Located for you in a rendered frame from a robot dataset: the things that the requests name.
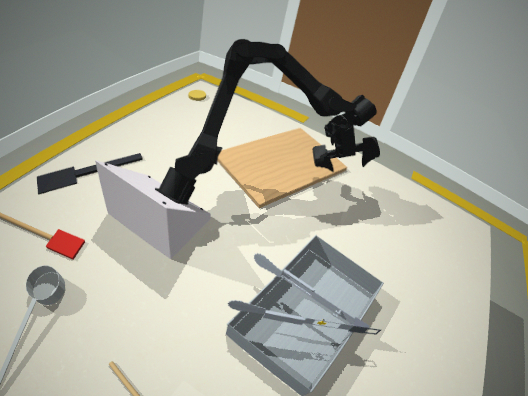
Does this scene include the red spatula with wooden handle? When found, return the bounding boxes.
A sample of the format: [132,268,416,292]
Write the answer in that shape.
[0,212,85,260]

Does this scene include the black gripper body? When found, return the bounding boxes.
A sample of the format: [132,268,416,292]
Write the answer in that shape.
[312,135,380,167]

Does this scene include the light wooden board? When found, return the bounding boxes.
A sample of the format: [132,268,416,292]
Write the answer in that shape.
[218,128,347,208]

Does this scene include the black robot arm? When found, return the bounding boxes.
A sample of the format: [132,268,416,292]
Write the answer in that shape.
[155,39,376,205]

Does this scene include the grey metal ladle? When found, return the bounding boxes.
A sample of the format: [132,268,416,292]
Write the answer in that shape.
[0,265,65,385]

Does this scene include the yellow flat round disc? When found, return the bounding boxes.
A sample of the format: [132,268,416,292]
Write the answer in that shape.
[189,90,206,101]

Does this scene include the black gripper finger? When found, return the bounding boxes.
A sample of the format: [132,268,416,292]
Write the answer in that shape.
[362,151,375,167]
[322,159,334,173]

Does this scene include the grey rectangular roasting tin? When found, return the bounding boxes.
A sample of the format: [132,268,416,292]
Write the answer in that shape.
[226,234,384,396]

